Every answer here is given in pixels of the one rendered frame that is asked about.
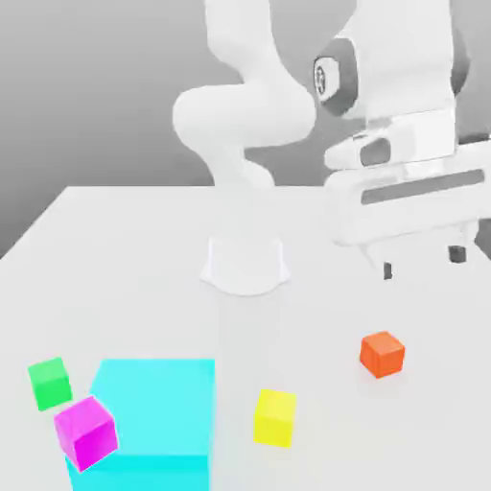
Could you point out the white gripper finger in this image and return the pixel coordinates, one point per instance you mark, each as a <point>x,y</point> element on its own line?
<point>387,270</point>
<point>457,254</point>

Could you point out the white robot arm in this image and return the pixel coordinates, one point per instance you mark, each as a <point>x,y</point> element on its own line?
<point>245,115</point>

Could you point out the small yellow cube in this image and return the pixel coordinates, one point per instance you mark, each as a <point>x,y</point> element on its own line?
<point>274,418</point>

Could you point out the small magenta cube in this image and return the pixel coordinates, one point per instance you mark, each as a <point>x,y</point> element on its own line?
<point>86,433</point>

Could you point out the large cyan box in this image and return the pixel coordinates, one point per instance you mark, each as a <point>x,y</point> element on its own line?
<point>161,414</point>

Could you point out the small green cube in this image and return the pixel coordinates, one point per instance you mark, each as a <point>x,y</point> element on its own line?
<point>50,383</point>

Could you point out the small orange cube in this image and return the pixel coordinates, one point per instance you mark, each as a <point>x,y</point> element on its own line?
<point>381,355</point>

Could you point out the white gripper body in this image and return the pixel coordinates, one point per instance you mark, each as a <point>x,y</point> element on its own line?
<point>345,215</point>

